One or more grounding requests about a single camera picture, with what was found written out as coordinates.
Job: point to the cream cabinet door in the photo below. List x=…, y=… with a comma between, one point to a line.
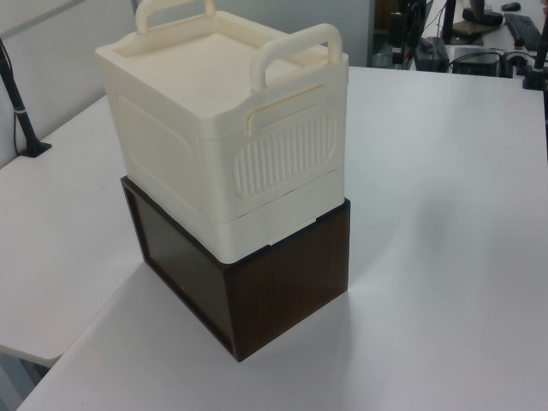
x=158, y=162

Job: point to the cream plastic storage cabinet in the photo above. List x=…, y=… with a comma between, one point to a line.
x=214, y=73

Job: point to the black and green device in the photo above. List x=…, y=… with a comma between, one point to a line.
x=432, y=53

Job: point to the black rectangular box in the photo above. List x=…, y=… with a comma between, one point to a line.
x=475, y=64

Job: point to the black monitor stand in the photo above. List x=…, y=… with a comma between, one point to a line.
x=449, y=19

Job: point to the brown wooden board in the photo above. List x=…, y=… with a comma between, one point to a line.
x=468, y=31

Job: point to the black pole stand with base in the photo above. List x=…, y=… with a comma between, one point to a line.
x=17, y=107

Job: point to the black computer keyboard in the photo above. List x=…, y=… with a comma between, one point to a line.
x=523, y=27

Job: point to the black upright post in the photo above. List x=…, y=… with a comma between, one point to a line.
x=396, y=34

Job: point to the black clamp mount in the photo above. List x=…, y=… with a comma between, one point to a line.
x=535, y=75

